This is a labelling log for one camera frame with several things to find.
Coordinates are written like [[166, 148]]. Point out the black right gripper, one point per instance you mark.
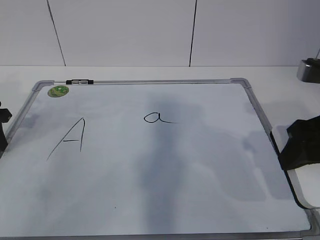
[[303, 144]]

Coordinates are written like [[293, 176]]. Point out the white whiteboard eraser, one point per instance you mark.
[[305, 180]]

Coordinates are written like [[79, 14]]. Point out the round green sticker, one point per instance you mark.
[[58, 91]]

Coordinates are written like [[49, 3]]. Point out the white whiteboard grey frame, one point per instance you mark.
[[147, 159]]

